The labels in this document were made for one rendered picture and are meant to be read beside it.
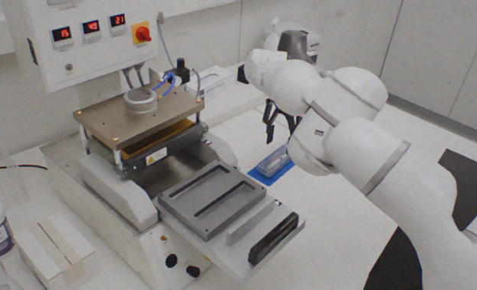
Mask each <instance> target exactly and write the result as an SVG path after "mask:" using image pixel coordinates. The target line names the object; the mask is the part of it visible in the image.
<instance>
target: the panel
mask: <svg viewBox="0 0 477 290"><path fill-rule="evenodd" d="M147 234H148V236H149V238H150V242H151V244H152V247H153V250H154V252H155V255H156V258H157V260H158V263H159V265H160V267H161V269H162V271H163V275H164V278H165V280H166V284H167V286H168V288H169V290H182V289H183V288H185V287H186V286H187V285H189V283H190V282H191V281H192V280H194V279H196V278H193V277H191V276H189V273H188V272H186V268H187V267H188V266H190V265H191V266H195V267H198V268H199V269H200V274H201V273H202V272H204V271H205V270H206V269H207V268H209V267H210V266H211V265H212V263H214V262H212V261H211V260H210V259H209V258H207V257H206V256H204V255H203V253H201V252H200V251H199V250H198V249H197V248H196V247H195V246H192V245H191V244H190V243H189V241H187V240H186V239H185V238H184V237H182V236H181V235H180V234H179V233H177V232H176V231H175V229H173V228H172V227H171V226H170V225H167V224H166V223H165V222H162V223H160V224H159V225H158V226H155V227H154V228H152V230H150V231H149V232H148V233H147ZM171 255H175V256H176V257H177V264H176V266H174V267H169V266H168V265H167V263H166V262H167V259H168V258H169V257H170V256H171ZM200 274H199V275H200Z"/></svg>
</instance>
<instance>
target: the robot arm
mask: <svg viewBox="0 0 477 290"><path fill-rule="evenodd" d="M307 50H308V37H307V34H305V33H304V32H303V31H296V30H286V31H283V32H282V33H281V37H280V40H279V43H278V46H277V51H269V50H262V49H255V50H252V51H250V53H249V54H248V56H247V58H246V59H245V67H244V71H245V77H246V79H247V80H248V81H249V83H250V85H253V86H254V87H256V88H257V89H258V90H260V91H261V92H263V93H264V94H265V95H266V96H269V98H267V99H265V111H264V114H263V118H262V123H263V124H265V126H266V130H265V133H266V134H267V137H266V144H270V143H271V142H272V141H273V136H274V129H275V125H274V124H273V123H274V122H275V118H276V117H277V116H278V114H283V115H284V116H285V119H286V121H287V122H288V129H289V133H290V137H289V138H288V143H287V150H286V154H287V155H289V157H290V158H291V160H293V162H294V164H295V165H297V166H298V167H300V168H301V169H302V170H303V171H305V172H306V173H309V174H311V175H313V176H328V175H330V174H336V175H337V174H340V173H341V175H342V176H343V177H344V178H345V179H346V180H347V181H348V182H349V183H351V184H352V185H353V186H354V187H355V188H356V189H358V190H359V191H360V192H361V193H362V194H363V195H364V196H365V198H367V199H368V200H369V201H371V202H372V204H374V205H375V206H376V207H378V208H379V209H381V210H382V211H383V213H384V214H386V215H388V216H389V217H390V218H391V219H392V220H393V221H394V222H396V223H397V225H398V226H399V227H400V228H401V229H402V230H403V231H404V232H405V233H406V234H407V236H408V237H409V239H410V241H411V242H412V244H413V246H414V248H415V250H416V254H417V256H419V262H420V265H421V267H422V288H423V290H477V217H476V218H475V219H474V220H473V221H472V222H471V223H470V226H468V227H467V228H466V229H465V230H464V231H461V232H460V231H459V230H458V229H457V227H456V224H455V223H454V222H453V220H452V210H453V206H454V202H455V199H456V196H457V185H456V181H455V179H454V178H453V176H452V174H451V173H450V172H449V171H447V170H446V169H444V168H443V167H442V166H440V165H439V164H438V163H437V162H436V161H434V160H432V159H430V158H429V157H428V156H427V155H426V154H425V153H423V152H422V151H420V150H419V149H417V148H415V147H414V146H413V145H412V144H411V143H410V142H409V141H406V140H404V139H403V138H402V137H400V136H398V135H396V133H394V132H393V131H392V130H389V129H387V128H385V127H382V126H380V125H378V124H375V123H373V120H374V118H375V117H376V115H378V113H379V112H381V111H382V109H383V106H384V104H385V103H386V101H387V98H388V97H389V95H387V90H386V88H385V86H384V84H383V82H382V81H381V80H380V79H379V78H377V77H376V75H375V74H373V73H372V72H371V71H369V70H365V69H362V68H355V67H349V68H340V69H338V70H336V71H330V70H329V71H327V73H328V74H329V75H330V76H329V77H326V78H324V79H322V78H321V77H320V75H319V73H318V72H317V70H316V68H315V67H313V66H311V65H312V60H311V58H310V57H309V55H308V53H307ZM273 104H274V105H275V110H274V112H273V114H272V115H271V117H270V114H271V109H272V106H273ZM303 115H305V116H303ZM294 116H296V124H295V120H294ZM269 118H270V119H269Z"/></svg>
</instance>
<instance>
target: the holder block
mask: <svg viewBox="0 0 477 290"><path fill-rule="evenodd" d="M266 190H267V189H266V188H264V187H263V186H261V185H260V184H258V182H256V181H255V180H252V179H251V178H249V177H248V176H246V175H245V174H243V173H240V172H239V170H237V169H236V168H234V167H233V166H231V165H228V164H227V163H225V162H224V161H222V160H220V159H217V160H214V161H212V162H211V163H209V164H208V165H206V166H204V167H202V168H201V169H199V170H197V172H195V173H194V174H192V175H189V176H188V177H186V178H185V179H183V180H181V181H179V182H178V183H176V184H175V185H174V186H171V187H170V188H169V189H166V190H164V191H163V192H161V193H160V194H158V203H159V204H160V205H161V206H163V208H164V209H166V210H167V211H169V212H170V213H172V214H173V215H174V216H175V217H176V218H177V219H178V220H179V221H181V222H182V223H184V224H185V225H186V226H188V227H189V228H190V229H191V230H193V232H194V233H196V234H197V235H198V236H200V237H201V238H202V239H204V240H206V241H207V242H208V241H209V240H210V239H211V238H213V237H214V236H215V235H218V234H219V233H220V232H221V231H222V230H223V229H224V228H225V227H226V226H228V225H230V224H232V223H233V222H234V221H235V220H236V219H237V218H239V217H240V215H243V214H244V213H246V212H247V211H248V210H250V208H251V207H252V206H254V205H255V204H257V203H258V202H259V201H261V200H262V199H264V198H265V197H266Z"/></svg>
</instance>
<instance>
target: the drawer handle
mask: <svg viewBox="0 0 477 290"><path fill-rule="evenodd" d="M298 222H299V215H298V214H297V213H295V212H292V213H290V214H289V215H287V216H286V217H285V218H284V220H283V221H281V222H280V223H279V224H277V225H276V226H275V227H274V228H273V229H272V230H271V231H270V232H269V233H268V234H267V235H265V236H264V237H262V238H261V239H260V240H259V241H258V242H256V244H255V245H254V246H252V247H251V248H250V249H249V253H248V262H250V263H251V264H252V265H253V266H254V267H256V265H257V264H258V259H259V257H260V256H261V255H263V254H264V252H266V251H267V250H268V249H269V248H270V247H272V246H273V245H274V244H275V242H276V241H277V240H279V239H280V238H281V237H282V236H283V235H284V234H285V233H286V232H288V231H289V229H291V228H292V227H293V228H294V229H296V228H297V227H298Z"/></svg>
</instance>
